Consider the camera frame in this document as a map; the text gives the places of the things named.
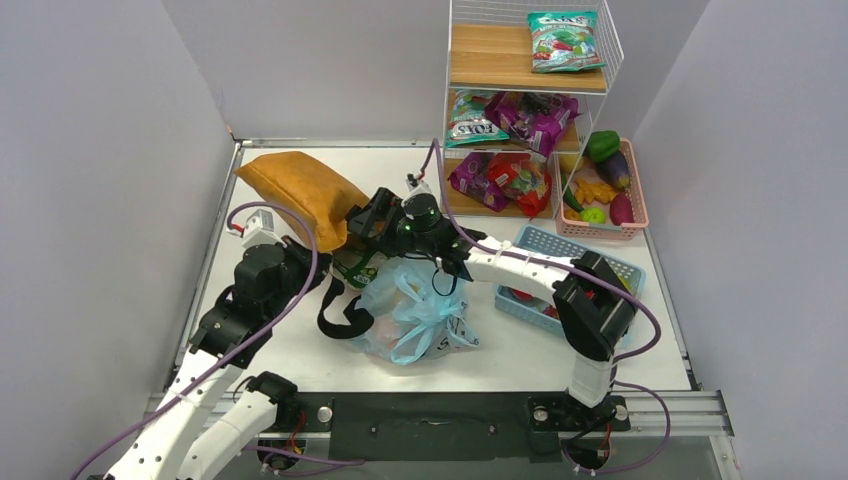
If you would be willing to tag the light blue plastic grocery bag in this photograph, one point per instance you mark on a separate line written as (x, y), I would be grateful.
(420, 313)

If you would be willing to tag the teal Fox's candy bag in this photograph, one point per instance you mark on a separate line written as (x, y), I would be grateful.
(467, 123)

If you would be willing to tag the purple toy eggplant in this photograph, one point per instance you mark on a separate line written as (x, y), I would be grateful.
(614, 171)

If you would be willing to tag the red candy bag bottom shelf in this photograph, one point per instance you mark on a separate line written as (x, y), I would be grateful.
(523, 179)

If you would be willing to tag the purple candy bag shelf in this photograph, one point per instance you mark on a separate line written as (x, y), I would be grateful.
(536, 120)
(470, 178)

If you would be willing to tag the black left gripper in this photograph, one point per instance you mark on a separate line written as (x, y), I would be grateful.
(300, 254)

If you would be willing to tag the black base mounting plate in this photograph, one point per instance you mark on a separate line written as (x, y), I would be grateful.
(464, 426)

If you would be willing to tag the pink plastic basket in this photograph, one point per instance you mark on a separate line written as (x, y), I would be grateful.
(567, 217)

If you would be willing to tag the white wire wooden shelf rack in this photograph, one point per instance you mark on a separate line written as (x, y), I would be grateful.
(489, 48)

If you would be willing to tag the green toy bell pepper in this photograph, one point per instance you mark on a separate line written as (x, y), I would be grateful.
(601, 145)

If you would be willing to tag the purple candy bag middle shelf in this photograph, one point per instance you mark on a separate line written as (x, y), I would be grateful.
(536, 120)

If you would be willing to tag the maroon toy vegetable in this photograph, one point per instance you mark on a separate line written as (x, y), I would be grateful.
(620, 210)

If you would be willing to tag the teal candy bag top right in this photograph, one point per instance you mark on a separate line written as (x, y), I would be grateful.
(563, 41)

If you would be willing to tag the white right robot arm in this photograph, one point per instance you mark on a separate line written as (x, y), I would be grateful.
(594, 308)

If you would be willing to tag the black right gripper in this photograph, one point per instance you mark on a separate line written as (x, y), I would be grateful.
(389, 205)

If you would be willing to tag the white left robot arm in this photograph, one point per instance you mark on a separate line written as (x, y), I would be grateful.
(173, 442)

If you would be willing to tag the purple candy bag bottom shelf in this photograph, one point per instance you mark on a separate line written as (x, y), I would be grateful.
(470, 178)

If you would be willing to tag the light blue plastic basket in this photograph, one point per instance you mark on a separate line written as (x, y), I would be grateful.
(537, 312)

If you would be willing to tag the small green toy lime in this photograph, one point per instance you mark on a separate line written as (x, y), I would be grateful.
(593, 215)

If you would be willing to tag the orange cloth tote bag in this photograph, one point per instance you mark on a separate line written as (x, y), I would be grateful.
(319, 197)

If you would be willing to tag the green snack bag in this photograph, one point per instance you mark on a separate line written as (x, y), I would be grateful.
(357, 268)

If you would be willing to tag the red toy apple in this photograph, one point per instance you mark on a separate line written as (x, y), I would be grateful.
(520, 295)

